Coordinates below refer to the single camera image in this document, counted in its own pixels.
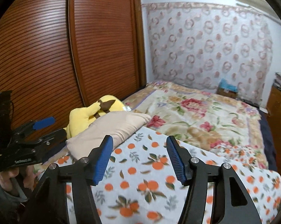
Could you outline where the yellow plush toy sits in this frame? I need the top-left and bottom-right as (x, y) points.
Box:
(63, 95), (124, 139)

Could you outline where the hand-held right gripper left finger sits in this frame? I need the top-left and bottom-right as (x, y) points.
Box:
(32, 135), (114, 224)

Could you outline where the circle patterned wall cloth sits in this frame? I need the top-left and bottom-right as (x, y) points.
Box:
(142, 2), (274, 103)

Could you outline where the wooden louvered wardrobe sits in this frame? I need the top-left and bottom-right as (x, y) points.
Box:
(0, 0), (147, 140)

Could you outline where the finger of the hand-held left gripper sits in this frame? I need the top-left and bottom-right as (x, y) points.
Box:
(26, 128), (67, 152)
(13, 117), (56, 138)

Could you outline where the floral blanket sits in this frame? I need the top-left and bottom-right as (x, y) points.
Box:
(122, 81), (269, 168)

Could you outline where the person's left hand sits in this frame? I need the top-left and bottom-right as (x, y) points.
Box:
(0, 164), (36, 195)

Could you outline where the cardboard box with blue cloth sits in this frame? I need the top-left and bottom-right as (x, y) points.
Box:
(217, 79), (239, 99)

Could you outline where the wooden cabinet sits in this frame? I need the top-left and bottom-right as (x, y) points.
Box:
(266, 85), (281, 131)

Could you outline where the peach printed t-shirt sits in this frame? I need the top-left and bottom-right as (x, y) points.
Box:
(66, 111), (152, 160)

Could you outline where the orange fruit print blanket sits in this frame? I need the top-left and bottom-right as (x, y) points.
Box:
(34, 126), (281, 224)

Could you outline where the person's left forearm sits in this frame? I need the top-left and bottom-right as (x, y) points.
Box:
(0, 175), (29, 204)

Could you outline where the dark blue bed sheet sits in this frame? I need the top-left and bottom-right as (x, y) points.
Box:
(257, 107), (278, 171)

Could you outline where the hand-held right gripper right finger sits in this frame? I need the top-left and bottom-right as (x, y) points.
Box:
(166, 135), (260, 224)

